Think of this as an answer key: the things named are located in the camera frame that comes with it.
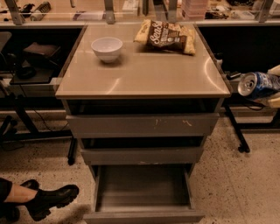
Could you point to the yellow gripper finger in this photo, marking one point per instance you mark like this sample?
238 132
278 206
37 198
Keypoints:
272 101
275 70

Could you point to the blue pepsi can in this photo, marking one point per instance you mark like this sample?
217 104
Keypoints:
257 85

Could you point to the grey top drawer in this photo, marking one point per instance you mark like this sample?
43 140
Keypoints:
107 126

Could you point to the grey drawer cabinet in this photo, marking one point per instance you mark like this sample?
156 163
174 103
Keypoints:
140 82

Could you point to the grey middle drawer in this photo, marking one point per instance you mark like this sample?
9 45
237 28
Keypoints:
142 156

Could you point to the open grey bottom drawer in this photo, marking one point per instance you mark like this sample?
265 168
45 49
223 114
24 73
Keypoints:
143 194

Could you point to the black power adapter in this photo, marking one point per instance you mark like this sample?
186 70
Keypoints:
232 75

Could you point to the black desk leg right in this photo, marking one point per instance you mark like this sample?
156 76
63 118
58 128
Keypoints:
243 143

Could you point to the black desk leg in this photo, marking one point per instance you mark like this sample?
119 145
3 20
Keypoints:
72 151
243 143

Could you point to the pink stacked containers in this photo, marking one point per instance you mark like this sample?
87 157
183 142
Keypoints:
194 9

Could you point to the brown sea salt chips bag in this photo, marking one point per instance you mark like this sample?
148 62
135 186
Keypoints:
166 36

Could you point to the white ceramic bowl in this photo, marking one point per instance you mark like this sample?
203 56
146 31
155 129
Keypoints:
107 49

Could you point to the black desk leg left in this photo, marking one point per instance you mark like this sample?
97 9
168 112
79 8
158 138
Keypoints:
72 151

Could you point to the dark box under desk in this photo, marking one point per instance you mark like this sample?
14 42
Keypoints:
36 52

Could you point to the grey cylinder on shelf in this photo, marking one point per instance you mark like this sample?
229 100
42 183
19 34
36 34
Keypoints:
40 11

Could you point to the black leather boot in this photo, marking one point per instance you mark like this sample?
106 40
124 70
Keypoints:
39 207

